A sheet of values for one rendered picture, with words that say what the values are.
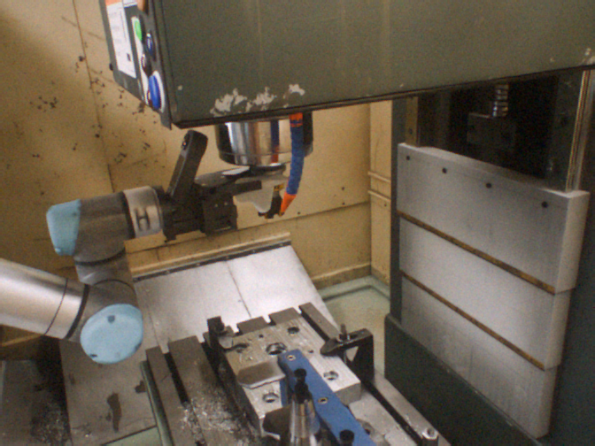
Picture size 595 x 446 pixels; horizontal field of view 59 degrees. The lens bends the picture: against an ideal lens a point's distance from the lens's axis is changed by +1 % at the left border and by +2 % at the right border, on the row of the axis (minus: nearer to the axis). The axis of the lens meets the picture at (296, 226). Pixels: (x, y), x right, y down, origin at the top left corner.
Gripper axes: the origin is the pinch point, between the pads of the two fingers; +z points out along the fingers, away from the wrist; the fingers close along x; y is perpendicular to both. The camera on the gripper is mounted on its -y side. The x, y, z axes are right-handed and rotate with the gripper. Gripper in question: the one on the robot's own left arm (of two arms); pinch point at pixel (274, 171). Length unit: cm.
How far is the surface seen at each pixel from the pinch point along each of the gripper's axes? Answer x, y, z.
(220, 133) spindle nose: 1.5, -8.3, -8.8
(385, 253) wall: -89, 74, 80
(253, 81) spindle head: 32.4, -19.0, -13.5
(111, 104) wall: -101, -1, -15
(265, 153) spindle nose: 7.4, -5.4, -4.0
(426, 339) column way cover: -12, 56, 41
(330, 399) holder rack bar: 28.0, 24.6, -5.8
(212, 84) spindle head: 32.4, -19.3, -17.4
